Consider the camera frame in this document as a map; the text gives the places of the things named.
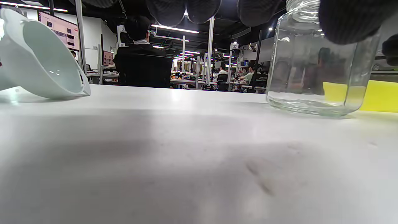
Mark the small pink screen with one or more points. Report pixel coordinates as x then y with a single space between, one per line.
108 58

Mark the black mesh chair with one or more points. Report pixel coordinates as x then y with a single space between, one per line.
146 71

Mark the white metal post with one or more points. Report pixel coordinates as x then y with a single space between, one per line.
80 37

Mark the yellow plastic box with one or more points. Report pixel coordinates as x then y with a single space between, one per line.
382 96

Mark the clear glass jar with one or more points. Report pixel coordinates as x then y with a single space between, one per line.
298 62

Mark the person's left hand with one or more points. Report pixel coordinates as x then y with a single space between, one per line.
345 21

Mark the white sign plate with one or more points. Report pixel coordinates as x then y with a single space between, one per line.
234 46

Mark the pale blue funnel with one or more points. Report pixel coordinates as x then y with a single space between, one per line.
46 62

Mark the large wall monitor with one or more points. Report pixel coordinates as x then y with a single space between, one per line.
60 29

